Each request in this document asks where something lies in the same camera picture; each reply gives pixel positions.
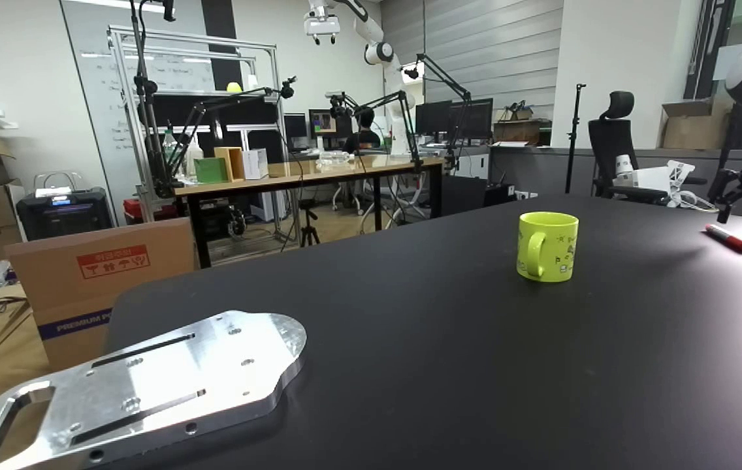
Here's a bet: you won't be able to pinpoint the silver metal mounting plate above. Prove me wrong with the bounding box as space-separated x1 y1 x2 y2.
0 311 309 470

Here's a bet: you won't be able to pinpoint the white aluminium frame rack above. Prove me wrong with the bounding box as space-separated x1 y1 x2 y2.
107 27 282 177

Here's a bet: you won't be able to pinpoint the black computer monitor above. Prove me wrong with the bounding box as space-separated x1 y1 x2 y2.
415 99 493 139

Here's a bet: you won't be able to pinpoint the seated person in black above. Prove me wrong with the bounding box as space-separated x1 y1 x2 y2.
342 108 382 155

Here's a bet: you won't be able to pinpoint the white device on table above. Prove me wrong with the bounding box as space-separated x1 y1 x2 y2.
611 155 717 215

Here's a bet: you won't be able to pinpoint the black office chair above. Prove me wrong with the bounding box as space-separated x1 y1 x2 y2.
589 91 638 198

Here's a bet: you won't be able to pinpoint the red marker pen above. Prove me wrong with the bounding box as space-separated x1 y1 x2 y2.
704 226 742 254

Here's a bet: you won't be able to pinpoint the brown cardboard box red label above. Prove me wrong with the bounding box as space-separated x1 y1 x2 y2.
5 217 197 366

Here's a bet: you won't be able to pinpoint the yellow-green ceramic mug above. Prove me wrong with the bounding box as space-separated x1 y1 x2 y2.
517 212 579 284

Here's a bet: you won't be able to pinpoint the wooden desk black legs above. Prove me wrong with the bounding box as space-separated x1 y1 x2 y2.
175 155 445 270

